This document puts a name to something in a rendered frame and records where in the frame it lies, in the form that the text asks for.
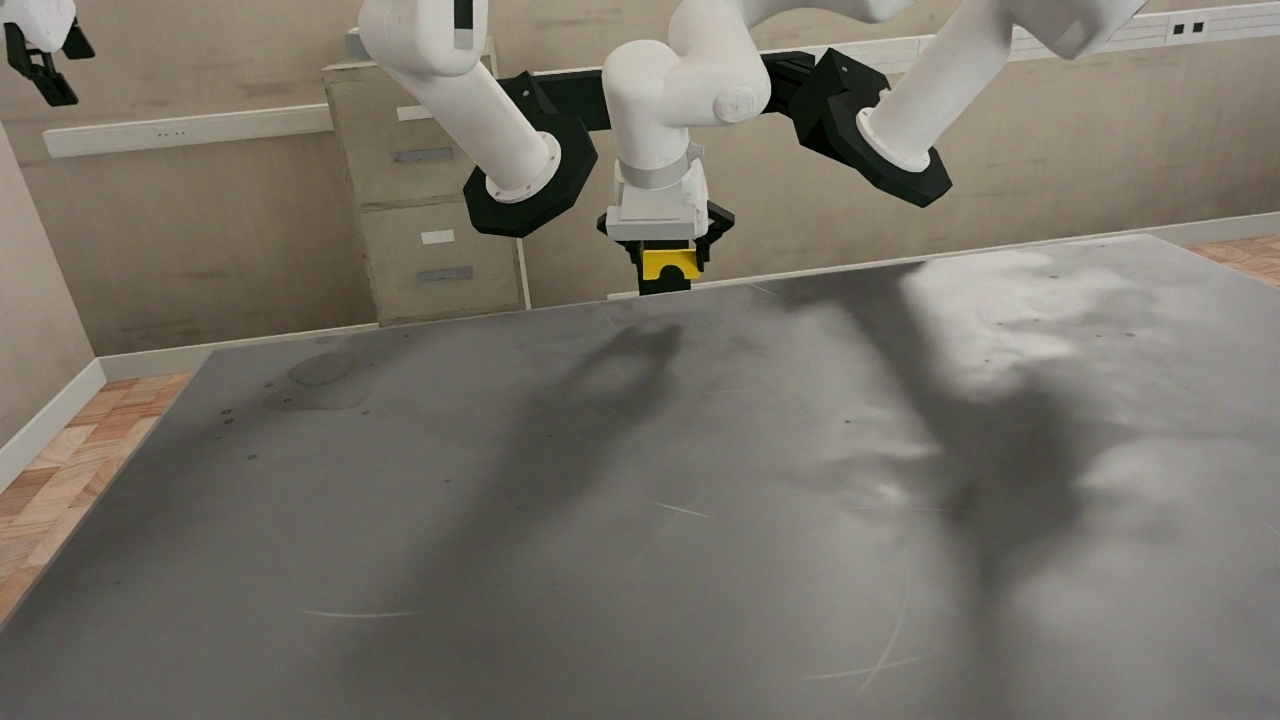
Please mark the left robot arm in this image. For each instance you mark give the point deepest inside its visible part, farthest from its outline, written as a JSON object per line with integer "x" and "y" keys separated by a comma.
{"x": 713, "y": 76}

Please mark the yellow arch block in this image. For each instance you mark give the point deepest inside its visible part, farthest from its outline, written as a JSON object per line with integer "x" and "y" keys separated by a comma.
{"x": 655, "y": 260}

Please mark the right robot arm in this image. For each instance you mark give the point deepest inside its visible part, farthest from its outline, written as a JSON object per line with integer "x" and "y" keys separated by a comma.
{"x": 446, "y": 38}

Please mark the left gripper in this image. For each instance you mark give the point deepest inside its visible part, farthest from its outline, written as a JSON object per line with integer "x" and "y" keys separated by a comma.
{"x": 694, "y": 191}

